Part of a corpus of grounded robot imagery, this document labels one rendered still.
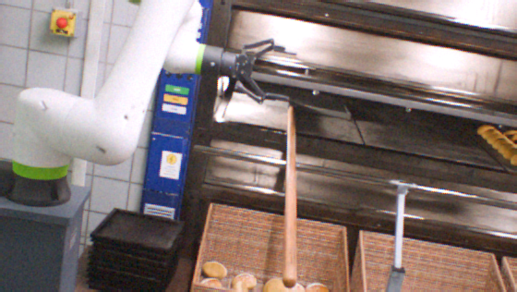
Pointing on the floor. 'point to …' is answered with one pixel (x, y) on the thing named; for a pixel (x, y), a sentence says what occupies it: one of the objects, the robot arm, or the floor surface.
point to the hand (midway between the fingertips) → (289, 75)
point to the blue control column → (170, 146)
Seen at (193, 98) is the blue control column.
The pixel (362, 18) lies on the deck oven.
